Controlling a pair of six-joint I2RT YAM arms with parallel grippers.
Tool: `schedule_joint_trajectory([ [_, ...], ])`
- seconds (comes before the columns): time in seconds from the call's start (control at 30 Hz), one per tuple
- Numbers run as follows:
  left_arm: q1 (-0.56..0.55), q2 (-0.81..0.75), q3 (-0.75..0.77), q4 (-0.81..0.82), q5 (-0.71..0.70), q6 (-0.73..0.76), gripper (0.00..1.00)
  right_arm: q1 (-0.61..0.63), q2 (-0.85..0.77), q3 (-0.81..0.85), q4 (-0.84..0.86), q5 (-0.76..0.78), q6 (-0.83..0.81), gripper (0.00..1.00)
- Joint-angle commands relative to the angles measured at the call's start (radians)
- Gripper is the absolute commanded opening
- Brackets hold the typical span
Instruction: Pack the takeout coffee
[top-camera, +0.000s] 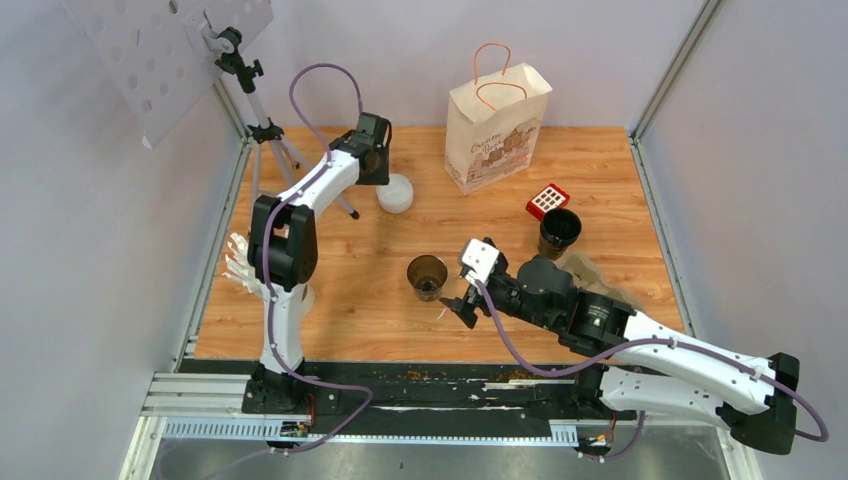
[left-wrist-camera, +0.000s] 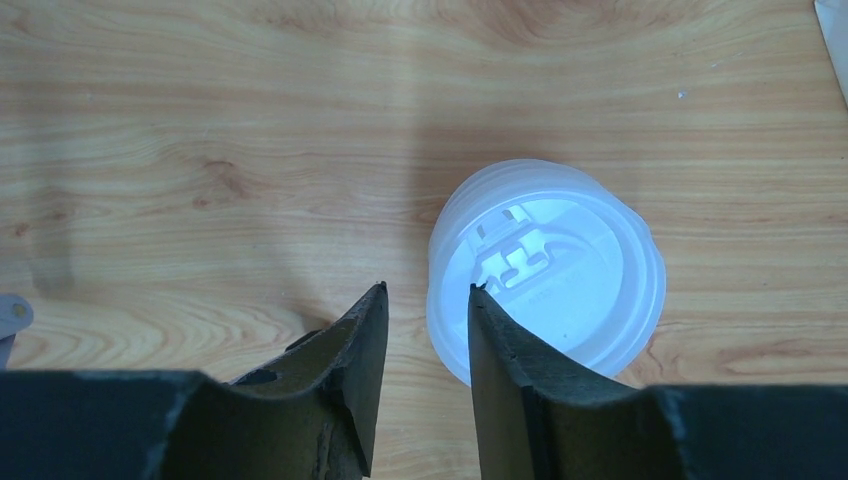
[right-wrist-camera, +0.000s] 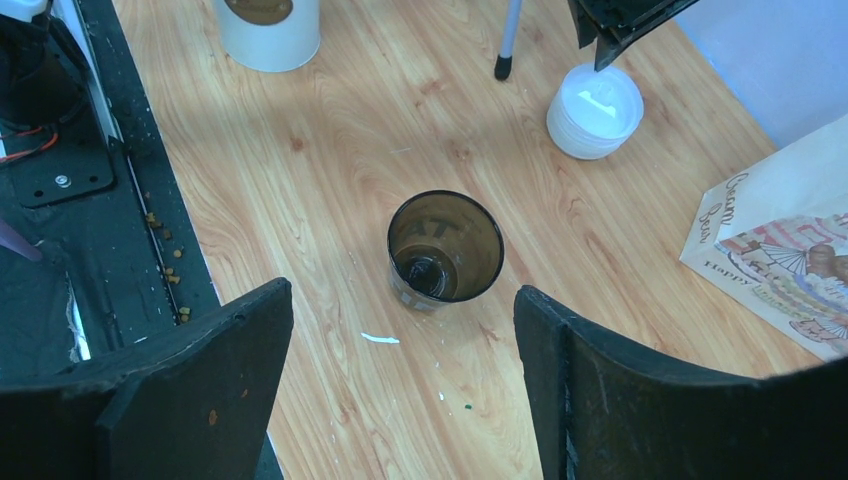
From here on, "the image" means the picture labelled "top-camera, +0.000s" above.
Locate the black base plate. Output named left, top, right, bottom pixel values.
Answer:
left=241, top=360, right=636, bottom=438

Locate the black cup stack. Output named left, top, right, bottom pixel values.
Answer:
left=537, top=208, right=582, bottom=260

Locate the grey tripod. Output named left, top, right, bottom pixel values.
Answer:
left=213, top=26, right=361, bottom=227

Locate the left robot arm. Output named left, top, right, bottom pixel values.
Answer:
left=242, top=113, right=392, bottom=414

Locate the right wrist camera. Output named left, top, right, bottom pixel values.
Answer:
left=458, top=238, right=500, bottom=285

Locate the white lid stack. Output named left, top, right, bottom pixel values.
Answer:
left=376, top=173, right=414, bottom=214

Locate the white cup with paper sleeves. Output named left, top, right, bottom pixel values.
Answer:
left=222, top=231, right=317, bottom=319

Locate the cardboard cup carrier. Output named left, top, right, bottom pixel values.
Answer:
left=554, top=251, right=644, bottom=311

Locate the white perforated panel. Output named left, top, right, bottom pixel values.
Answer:
left=64, top=0, right=273, bottom=148

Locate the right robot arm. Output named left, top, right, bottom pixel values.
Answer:
left=442, top=238, right=800, bottom=455

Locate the paper bag with orange handles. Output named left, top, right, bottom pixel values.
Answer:
left=444, top=42, right=552, bottom=195

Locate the red box with white grid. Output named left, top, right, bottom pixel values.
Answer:
left=525, top=183, right=570, bottom=221

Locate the dark coffee cup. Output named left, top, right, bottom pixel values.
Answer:
left=406, top=255, right=448, bottom=302

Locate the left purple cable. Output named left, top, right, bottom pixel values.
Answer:
left=261, top=62, right=374, bottom=458

